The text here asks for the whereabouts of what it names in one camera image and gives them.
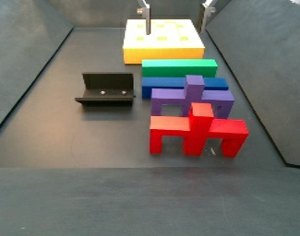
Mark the blue block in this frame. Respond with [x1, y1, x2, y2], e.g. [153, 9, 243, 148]
[143, 77, 230, 99]

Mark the yellow slotted board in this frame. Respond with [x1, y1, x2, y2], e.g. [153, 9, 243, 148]
[123, 19, 206, 65]

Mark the black angle bracket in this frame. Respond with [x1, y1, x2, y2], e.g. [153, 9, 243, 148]
[74, 72, 135, 106]

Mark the green rectangular block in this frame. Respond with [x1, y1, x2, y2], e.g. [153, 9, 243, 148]
[143, 59, 218, 77]

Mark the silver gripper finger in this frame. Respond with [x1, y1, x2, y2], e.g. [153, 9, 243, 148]
[137, 0, 151, 35]
[200, 0, 216, 31]

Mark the red cross-shaped block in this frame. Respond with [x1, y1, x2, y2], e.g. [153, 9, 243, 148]
[151, 102, 248, 158]

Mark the purple cross-shaped block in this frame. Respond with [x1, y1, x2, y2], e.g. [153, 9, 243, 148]
[151, 75, 235, 119]

